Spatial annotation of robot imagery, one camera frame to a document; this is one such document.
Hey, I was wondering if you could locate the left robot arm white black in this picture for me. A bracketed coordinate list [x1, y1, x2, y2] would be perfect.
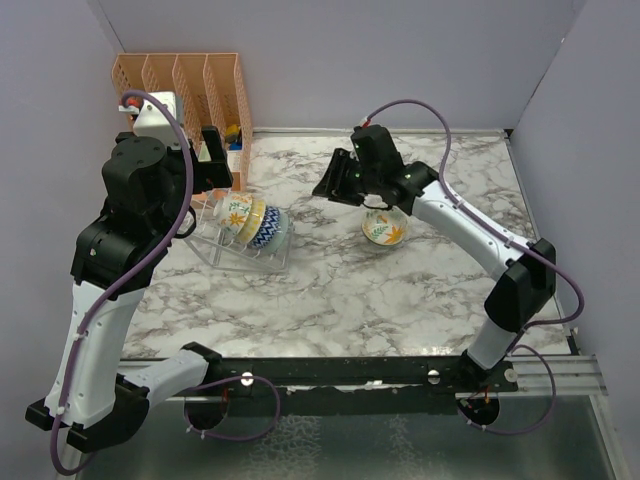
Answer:
[25, 126, 233, 454]

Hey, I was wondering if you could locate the yellow black eraser block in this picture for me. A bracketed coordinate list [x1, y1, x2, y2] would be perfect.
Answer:
[224, 124, 241, 143]

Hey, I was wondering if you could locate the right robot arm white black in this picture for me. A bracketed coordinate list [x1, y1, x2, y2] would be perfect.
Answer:
[312, 125, 556, 391]

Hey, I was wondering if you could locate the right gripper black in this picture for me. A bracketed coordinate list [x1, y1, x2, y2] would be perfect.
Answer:
[312, 150, 379, 208]

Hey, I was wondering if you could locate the white orange leaf bowl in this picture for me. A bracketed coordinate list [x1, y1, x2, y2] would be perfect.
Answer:
[213, 192, 254, 235]

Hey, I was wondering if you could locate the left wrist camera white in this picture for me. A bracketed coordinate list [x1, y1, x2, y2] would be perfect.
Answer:
[119, 91, 187, 151]

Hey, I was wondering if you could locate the red and blue patterned bowl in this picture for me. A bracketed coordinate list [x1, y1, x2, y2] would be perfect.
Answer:
[249, 206, 281, 250]

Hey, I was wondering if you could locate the white wire dish rack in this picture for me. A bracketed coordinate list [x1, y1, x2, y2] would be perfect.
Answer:
[185, 189, 294, 273]

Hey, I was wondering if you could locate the yellow teal patterned bowl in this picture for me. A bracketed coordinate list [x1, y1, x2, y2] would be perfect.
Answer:
[236, 198, 266, 245]

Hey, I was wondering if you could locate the white card box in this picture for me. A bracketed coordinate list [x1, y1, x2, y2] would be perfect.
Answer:
[227, 150, 244, 173]

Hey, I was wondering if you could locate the orange plastic file organizer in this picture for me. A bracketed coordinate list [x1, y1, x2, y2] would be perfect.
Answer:
[111, 53, 253, 191]

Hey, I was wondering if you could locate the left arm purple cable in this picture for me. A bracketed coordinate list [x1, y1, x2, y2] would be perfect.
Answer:
[49, 89, 281, 476]

